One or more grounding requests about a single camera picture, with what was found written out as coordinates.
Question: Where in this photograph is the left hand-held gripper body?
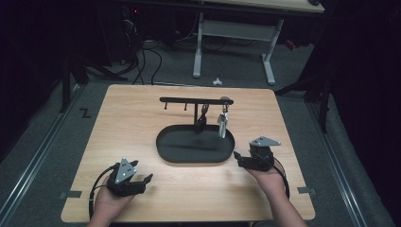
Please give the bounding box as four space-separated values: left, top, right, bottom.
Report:
106 157 148 199

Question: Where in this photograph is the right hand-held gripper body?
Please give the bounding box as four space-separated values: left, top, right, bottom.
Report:
244 135 282 173

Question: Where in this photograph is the black key rack with tray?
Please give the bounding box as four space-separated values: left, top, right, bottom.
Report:
155 96 236 165

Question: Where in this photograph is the person's right hand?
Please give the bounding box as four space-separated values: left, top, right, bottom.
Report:
245 165 289 203

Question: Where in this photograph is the person's left hand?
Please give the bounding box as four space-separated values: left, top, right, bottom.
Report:
94 185 136 223

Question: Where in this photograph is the grey tape strip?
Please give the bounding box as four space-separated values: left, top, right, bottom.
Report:
59 189 83 201
297 186 317 196

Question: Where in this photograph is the black floor stand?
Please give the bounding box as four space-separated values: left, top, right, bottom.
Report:
273 72 333 133
60 56 128 114

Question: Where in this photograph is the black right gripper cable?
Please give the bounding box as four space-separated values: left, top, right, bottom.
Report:
272 156 291 201

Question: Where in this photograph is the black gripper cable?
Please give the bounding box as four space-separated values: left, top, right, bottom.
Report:
272 156 291 201
88 163 121 221

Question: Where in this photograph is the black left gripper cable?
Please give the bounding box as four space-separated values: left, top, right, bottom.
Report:
88 163 121 221

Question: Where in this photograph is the metal floor rail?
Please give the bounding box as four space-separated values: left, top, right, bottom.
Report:
0 84 82 218
306 100 368 227

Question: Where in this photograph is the black floor cable loop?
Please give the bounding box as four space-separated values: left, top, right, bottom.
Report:
143 46 164 86

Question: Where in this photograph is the desk with white frame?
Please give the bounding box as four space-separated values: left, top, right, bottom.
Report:
192 0 325 86

